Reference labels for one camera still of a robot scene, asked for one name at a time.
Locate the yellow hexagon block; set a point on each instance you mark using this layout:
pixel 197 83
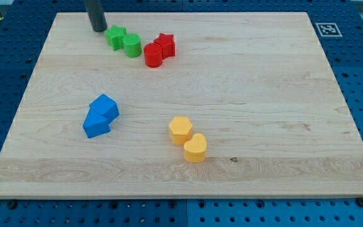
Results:
pixel 180 130

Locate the blue cube block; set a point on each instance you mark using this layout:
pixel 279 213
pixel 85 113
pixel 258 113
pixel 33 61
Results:
pixel 106 107

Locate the green star block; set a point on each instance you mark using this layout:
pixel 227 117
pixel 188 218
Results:
pixel 114 36

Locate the white fiducial marker tag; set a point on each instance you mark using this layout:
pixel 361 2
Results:
pixel 328 29

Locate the blue triangle block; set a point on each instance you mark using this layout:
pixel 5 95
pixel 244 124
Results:
pixel 95 124

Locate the light wooden board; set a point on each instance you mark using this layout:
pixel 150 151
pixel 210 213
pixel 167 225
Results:
pixel 258 86

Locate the green cylinder block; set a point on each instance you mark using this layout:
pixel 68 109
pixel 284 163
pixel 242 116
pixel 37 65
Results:
pixel 132 45

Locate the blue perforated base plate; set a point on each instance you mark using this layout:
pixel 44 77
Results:
pixel 23 31

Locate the red cylinder block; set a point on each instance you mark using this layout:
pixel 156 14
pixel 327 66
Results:
pixel 153 55

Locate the yellow heart block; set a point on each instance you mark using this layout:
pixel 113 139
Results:
pixel 194 150

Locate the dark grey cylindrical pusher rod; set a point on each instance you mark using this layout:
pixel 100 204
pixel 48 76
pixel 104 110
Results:
pixel 96 15

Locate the red star block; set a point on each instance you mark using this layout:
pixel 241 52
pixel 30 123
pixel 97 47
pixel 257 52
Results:
pixel 167 44

